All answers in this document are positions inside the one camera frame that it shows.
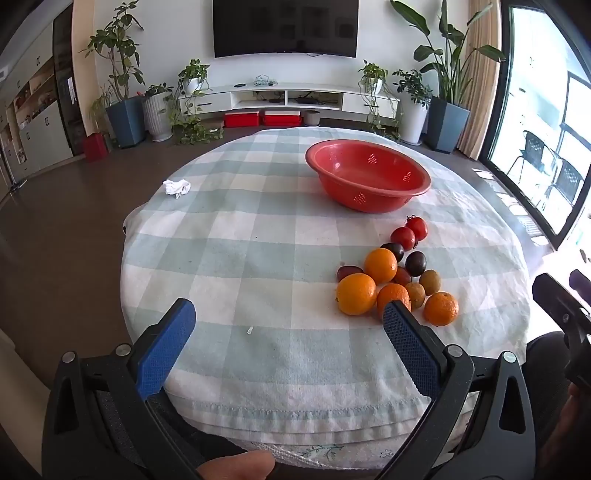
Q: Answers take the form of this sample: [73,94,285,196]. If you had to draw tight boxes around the orange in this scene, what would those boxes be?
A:
[377,283,411,321]
[336,273,378,316]
[423,292,460,327]
[364,248,399,283]

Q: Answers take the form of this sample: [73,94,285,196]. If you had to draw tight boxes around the white floating media cabinet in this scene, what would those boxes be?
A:
[178,82,402,114]

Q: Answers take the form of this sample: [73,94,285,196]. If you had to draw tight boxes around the trailing pothos in white pot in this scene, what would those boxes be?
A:
[167,59,225,145]

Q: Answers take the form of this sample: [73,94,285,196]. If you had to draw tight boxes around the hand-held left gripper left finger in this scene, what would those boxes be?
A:
[41,298,206,480]

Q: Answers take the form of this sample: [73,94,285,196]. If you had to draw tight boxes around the white wall cupboards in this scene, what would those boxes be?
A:
[0,18,75,185]

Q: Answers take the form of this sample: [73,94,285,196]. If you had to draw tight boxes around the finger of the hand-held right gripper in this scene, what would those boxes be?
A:
[532,273,591,391]
[569,270,591,303]

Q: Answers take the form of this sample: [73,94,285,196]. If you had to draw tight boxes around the dark glass cabinet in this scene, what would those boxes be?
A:
[52,17,88,158]

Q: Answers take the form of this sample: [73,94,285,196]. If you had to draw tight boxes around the tall tree in blue pot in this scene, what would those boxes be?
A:
[81,2,147,149]

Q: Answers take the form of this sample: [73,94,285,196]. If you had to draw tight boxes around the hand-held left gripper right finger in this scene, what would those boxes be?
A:
[376,300,536,480]

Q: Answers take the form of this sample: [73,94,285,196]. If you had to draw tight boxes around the white floral undercloth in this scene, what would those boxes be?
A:
[252,440,462,467]

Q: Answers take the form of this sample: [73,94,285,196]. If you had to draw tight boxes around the plant in white ribbed pot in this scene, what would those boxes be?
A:
[141,83,175,142]

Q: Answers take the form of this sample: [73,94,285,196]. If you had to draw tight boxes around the beige curtain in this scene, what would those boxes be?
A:
[457,0,504,161]

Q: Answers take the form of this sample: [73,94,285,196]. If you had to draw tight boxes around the sliding glass door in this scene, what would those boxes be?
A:
[478,4,591,252]

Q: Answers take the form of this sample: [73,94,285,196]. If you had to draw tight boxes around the person's right forearm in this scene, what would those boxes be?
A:
[540,383,591,480]

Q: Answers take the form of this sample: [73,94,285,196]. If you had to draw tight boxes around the black balcony chair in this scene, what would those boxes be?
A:
[545,158,586,210]
[508,130,561,183]

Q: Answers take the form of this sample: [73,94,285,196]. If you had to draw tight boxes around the person's dark trouser leg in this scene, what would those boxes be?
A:
[524,330,573,462]

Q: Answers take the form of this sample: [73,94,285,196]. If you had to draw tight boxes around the black wall television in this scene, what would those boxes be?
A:
[212,0,359,59]

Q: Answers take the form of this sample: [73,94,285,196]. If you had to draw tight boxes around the trailing vine plant on cabinet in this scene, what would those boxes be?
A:
[358,60,402,141]

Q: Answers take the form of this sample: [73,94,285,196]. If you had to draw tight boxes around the crumpled white tissue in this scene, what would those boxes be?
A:
[163,178,191,199]

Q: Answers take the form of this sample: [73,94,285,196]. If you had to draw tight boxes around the plant in tall white pot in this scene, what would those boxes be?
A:
[392,69,432,146]

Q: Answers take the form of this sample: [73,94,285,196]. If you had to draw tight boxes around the green white checked tablecloth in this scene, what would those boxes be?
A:
[120,127,532,467]

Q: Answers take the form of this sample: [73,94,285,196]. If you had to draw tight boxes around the brownish green round fruit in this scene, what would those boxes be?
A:
[419,270,441,296]
[404,282,426,310]

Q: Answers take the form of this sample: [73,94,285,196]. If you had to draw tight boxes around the large-leaf plant in blue pot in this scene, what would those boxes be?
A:
[390,0,507,154]

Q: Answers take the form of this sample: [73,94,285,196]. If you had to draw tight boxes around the red bin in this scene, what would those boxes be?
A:
[83,132,110,163]

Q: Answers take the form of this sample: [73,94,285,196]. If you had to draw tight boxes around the person's left hand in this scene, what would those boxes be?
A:
[194,450,278,480]

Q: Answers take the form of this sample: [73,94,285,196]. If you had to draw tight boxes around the red plastic colander bowl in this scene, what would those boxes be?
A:
[305,140,432,214]

